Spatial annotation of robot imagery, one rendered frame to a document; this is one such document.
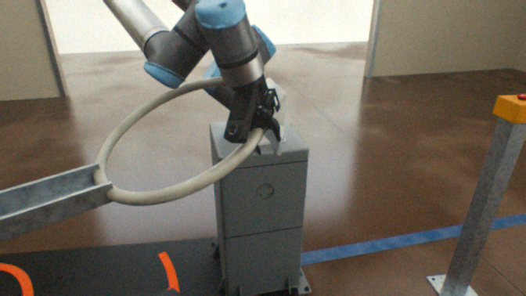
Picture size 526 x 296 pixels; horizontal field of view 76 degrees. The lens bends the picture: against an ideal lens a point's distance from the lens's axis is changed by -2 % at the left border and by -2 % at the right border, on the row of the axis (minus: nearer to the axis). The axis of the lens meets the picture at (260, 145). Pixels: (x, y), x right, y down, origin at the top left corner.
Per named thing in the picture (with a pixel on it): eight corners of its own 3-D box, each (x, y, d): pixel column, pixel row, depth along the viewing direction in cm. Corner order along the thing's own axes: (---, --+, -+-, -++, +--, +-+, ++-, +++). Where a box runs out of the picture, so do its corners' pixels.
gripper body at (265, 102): (282, 109, 80) (268, 63, 73) (271, 131, 75) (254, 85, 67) (253, 110, 84) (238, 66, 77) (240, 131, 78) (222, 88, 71)
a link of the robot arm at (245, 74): (249, 66, 64) (207, 71, 68) (257, 88, 67) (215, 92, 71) (264, 45, 70) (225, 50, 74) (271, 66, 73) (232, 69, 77)
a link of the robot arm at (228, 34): (230, -17, 66) (246, -10, 58) (250, 41, 73) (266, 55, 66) (186, 1, 65) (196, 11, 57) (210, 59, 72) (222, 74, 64)
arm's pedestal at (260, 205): (209, 244, 213) (198, 119, 176) (285, 232, 224) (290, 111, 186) (218, 311, 170) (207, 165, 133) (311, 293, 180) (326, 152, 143)
